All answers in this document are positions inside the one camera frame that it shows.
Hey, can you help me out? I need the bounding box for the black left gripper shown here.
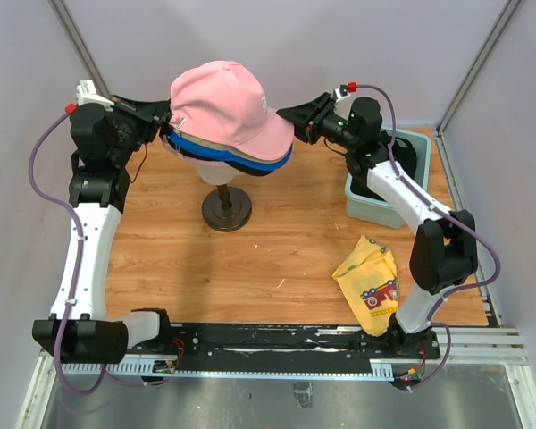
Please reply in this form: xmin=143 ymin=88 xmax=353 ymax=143
xmin=106 ymin=95 xmax=172 ymax=164

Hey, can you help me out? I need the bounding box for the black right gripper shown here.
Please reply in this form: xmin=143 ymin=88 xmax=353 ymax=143
xmin=277 ymin=94 xmax=357 ymax=151

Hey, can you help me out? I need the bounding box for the blue cap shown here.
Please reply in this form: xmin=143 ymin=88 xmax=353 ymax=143
xmin=163 ymin=132 xmax=293 ymax=177

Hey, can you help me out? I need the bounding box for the pink cap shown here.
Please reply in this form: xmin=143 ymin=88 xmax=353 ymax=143
xmin=170 ymin=61 xmax=294 ymax=148

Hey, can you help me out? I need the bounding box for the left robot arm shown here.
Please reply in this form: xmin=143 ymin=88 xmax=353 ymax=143
xmin=32 ymin=97 xmax=173 ymax=365

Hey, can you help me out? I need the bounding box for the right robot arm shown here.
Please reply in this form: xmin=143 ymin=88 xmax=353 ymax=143
xmin=277 ymin=87 xmax=478 ymax=358

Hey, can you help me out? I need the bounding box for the cream mannequin head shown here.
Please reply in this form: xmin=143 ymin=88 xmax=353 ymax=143
xmin=193 ymin=162 xmax=243 ymax=186

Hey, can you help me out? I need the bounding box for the light teal plastic bin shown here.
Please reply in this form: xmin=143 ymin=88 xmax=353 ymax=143
xmin=344 ymin=129 xmax=431 ymax=229

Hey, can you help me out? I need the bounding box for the yellow printed cloth hat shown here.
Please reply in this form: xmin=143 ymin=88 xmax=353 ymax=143
xmin=332 ymin=236 xmax=399 ymax=337

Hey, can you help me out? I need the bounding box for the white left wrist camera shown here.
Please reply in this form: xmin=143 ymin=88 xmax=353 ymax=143
xmin=64 ymin=80 xmax=115 ymax=114

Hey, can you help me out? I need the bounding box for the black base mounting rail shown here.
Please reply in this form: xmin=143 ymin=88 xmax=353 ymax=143
xmin=124 ymin=321 xmax=442 ymax=371

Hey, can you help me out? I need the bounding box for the white cable duct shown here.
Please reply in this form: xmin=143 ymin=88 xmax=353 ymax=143
xmin=57 ymin=357 xmax=394 ymax=381

